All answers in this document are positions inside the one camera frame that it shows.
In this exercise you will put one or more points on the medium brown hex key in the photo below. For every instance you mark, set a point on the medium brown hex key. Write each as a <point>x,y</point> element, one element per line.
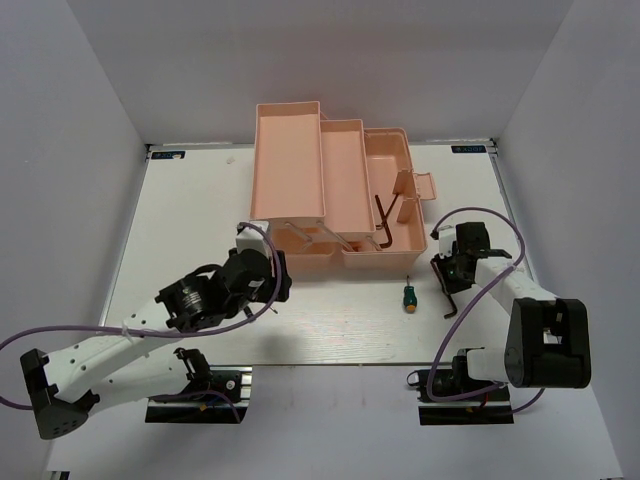
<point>434,262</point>

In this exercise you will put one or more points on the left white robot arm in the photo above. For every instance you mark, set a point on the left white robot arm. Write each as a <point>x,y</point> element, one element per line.
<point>69,386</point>

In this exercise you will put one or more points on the green orange screwdriver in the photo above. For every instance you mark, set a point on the green orange screwdriver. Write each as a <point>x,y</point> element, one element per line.
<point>409,297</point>

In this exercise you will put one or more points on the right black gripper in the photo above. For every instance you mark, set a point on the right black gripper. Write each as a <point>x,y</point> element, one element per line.
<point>452,286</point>

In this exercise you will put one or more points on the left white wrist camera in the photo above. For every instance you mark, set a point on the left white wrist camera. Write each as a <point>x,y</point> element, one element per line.
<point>252,235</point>

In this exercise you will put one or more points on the large brown hex key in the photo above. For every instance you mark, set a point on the large brown hex key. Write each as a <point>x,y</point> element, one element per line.
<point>389,239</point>

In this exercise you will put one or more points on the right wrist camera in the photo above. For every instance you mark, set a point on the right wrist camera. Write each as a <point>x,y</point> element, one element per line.
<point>464,237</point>

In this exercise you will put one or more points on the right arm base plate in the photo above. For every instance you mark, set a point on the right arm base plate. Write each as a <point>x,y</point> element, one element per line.
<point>492,408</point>

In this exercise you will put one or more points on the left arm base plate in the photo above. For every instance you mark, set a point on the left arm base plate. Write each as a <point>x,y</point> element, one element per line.
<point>224,400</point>

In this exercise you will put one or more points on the pink plastic toolbox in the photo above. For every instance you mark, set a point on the pink plastic toolbox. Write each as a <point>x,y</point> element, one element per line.
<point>314,181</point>

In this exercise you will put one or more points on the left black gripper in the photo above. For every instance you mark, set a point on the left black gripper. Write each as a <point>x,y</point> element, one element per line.
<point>285,283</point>

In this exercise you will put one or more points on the small brown hex key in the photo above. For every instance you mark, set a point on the small brown hex key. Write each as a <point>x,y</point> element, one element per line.
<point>387,212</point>

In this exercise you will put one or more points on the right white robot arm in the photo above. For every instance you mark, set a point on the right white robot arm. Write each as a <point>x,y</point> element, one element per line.
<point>547,343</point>

